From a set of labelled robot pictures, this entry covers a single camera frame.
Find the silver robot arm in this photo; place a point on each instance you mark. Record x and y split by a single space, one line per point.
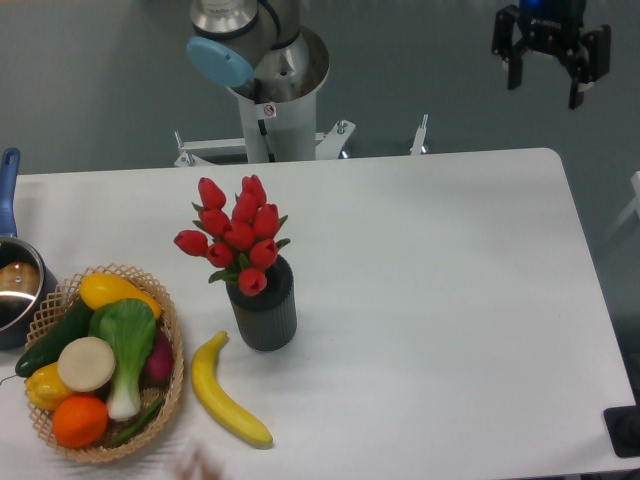
260 49

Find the woven wicker basket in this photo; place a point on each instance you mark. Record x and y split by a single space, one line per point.
165 394

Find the white metal robot stand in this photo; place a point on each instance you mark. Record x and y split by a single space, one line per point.
273 132

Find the green bok choy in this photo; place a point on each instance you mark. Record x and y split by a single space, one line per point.
128 326

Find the yellow banana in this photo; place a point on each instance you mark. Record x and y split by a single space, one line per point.
219 405

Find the red tulip bouquet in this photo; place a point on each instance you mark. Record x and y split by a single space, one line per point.
240 245

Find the dark green cucumber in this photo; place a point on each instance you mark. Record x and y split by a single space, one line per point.
73 325

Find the blue handled saucepan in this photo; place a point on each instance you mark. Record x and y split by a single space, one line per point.
25 278

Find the black device at table edge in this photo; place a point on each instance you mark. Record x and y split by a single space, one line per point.
623 427

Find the beige round slice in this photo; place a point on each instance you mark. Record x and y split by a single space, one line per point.
86 364

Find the purple red radish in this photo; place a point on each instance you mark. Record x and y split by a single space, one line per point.
159 364

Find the yellow bell pepper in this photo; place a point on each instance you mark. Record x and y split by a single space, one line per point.
45 389

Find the orange fruit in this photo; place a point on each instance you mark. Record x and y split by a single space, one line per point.
79 421

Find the yellow squash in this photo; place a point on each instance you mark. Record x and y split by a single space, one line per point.
100 289

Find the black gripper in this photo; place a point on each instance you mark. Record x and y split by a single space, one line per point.
554 28

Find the white frame at right edge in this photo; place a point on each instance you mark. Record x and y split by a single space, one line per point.
623 225

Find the dark grey ribbed vase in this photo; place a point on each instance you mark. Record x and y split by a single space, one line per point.
267 321

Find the green bean pod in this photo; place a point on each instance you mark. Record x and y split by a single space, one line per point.
138 425

